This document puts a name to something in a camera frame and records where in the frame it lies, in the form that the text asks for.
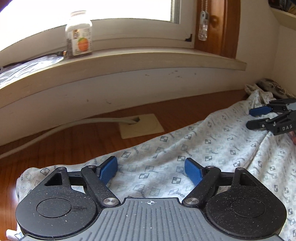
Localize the white patterned garment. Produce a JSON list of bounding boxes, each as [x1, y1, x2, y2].
[[6, 85, 295, 240]]

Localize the person's right hand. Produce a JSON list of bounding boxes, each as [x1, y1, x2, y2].
[[289, 131, 296, 145]]

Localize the dark patterned cloth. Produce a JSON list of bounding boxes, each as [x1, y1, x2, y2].
[[256, 78, 295, 99]]

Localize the white floor outlet plate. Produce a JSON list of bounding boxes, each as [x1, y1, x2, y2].
[[119, 113, 164, 139]]

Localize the books on shelf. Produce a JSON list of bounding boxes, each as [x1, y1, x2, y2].
[[268, 0, 295, 15]]

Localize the clear plastic sheet on sill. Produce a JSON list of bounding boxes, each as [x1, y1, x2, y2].
[[0, 55, 64, 89]]

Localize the clear jar orange label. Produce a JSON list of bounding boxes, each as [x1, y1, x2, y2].
[[65, 11, 93, 59]]

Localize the blind cord pull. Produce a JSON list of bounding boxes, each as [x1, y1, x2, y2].
[[198, 0, 209, 41]]

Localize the grey floor cable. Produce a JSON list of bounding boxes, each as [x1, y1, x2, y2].
[[0, 116, 137, 158]]

